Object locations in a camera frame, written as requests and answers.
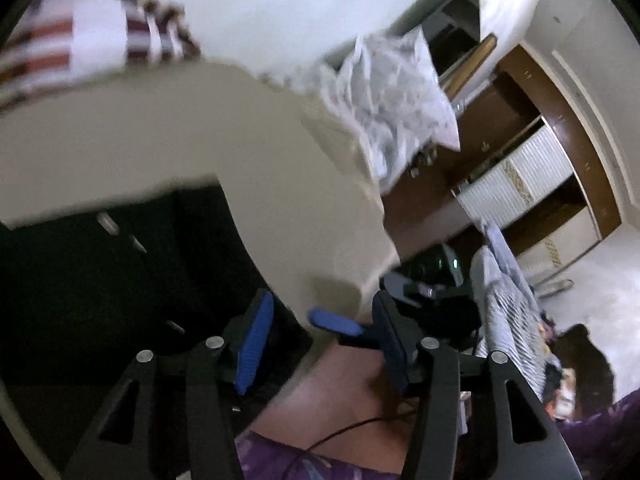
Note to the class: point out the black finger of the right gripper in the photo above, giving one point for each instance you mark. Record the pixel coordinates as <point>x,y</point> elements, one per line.
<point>348,332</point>

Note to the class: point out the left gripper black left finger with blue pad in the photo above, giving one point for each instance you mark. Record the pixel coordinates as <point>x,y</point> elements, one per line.
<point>171,417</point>

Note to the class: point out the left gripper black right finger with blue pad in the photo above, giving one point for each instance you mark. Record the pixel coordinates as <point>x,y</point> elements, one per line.
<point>477,418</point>

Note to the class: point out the black pants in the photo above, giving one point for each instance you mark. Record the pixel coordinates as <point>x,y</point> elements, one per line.
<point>82,295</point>

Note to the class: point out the grey striped cloth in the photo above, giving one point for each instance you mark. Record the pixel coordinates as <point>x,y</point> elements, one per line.
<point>509,311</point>

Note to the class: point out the white dotted crumpled cloth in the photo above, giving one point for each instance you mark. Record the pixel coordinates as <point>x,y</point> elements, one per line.
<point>388,96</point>

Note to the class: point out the brown wooden wardrobe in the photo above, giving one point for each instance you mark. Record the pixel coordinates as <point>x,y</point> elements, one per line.
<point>526,162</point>

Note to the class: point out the pink plaid folded blanket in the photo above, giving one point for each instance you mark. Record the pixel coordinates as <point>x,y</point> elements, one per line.
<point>60,44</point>

